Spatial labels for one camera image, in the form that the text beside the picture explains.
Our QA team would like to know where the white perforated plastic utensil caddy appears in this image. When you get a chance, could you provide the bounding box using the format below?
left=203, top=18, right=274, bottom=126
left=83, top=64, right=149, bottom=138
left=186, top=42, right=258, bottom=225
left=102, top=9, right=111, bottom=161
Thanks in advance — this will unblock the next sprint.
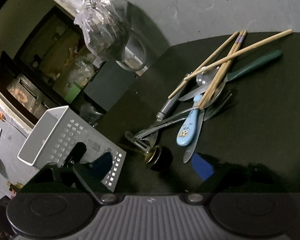
left=17, top=106, right=126, bottom=192

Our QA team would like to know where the light blue ceramic spoon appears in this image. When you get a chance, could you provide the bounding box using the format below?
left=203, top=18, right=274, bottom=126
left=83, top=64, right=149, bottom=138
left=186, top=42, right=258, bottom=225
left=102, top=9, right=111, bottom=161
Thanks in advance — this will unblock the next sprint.
left=176, top=94, right=203, bottom=146

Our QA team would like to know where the steel butter knife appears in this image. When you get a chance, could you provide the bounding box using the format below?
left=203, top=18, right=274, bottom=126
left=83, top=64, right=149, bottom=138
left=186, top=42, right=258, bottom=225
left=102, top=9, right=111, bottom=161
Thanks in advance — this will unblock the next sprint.
left=183, top=110, right=205, bottom=163

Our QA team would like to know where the steel fork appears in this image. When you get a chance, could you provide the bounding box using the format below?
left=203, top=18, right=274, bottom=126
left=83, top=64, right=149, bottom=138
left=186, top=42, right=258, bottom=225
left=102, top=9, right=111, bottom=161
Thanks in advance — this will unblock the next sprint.
left=134, top=91, right=232, bottom=139

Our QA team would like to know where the grey handled peeler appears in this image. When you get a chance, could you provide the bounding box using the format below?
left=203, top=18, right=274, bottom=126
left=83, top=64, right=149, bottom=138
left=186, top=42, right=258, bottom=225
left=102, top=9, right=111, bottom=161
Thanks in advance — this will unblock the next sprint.
left=125, top=80, right=187, bottom=152

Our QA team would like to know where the steel spoon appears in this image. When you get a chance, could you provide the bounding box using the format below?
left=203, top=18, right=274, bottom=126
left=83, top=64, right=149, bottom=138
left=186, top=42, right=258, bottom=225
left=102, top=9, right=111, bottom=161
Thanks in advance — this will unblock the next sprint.
left=206, top=78, right=228, bottom=107
left=196, top=66, right=220, bottom=86

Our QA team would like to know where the wooden chopstick long top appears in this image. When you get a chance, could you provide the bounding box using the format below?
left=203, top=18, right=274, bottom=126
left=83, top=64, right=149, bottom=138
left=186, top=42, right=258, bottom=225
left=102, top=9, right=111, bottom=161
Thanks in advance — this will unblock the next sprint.
left=184, top=29, right=293, bottom=80

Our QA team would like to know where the wooden chopstick plain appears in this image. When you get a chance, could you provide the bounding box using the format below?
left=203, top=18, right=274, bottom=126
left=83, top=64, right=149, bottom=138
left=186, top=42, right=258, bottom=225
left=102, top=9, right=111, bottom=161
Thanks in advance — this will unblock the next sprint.
left=168, top=31, right=239, bottom=99

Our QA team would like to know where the green handled knife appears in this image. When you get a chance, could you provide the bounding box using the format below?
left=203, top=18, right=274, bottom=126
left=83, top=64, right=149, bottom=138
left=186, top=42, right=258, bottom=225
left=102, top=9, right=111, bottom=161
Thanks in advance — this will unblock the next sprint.
left=179, top=50, right=282, bottom=101

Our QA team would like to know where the brass round bottle cap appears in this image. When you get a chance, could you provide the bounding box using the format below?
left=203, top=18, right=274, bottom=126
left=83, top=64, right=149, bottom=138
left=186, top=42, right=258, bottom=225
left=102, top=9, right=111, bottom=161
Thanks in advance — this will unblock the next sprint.
left=143, top=145, right=162, bottom=166

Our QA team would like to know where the green box on shelf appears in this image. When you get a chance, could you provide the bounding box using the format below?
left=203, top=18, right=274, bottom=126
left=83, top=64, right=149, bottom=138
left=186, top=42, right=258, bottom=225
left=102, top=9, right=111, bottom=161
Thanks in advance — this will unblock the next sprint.
left=64, top=82, right=82, bottom=103

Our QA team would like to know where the dark grey cabinet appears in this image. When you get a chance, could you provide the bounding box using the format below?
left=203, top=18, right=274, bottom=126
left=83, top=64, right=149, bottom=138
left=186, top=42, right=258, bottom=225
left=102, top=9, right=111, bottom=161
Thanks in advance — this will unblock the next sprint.
left=84, top=61, right=139, bottom=111

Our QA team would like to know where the clear plastic bag on hook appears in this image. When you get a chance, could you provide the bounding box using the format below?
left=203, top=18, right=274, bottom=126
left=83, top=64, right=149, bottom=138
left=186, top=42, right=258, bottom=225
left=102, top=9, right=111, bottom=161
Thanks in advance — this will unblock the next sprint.
left=66, top=0, right=131, bottom=61

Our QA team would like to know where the grey hose loop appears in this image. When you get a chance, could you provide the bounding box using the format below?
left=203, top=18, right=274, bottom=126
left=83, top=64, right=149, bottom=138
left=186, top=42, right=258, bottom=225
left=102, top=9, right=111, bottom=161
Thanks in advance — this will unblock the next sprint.
left=115, top=29, right=148, bottom=73

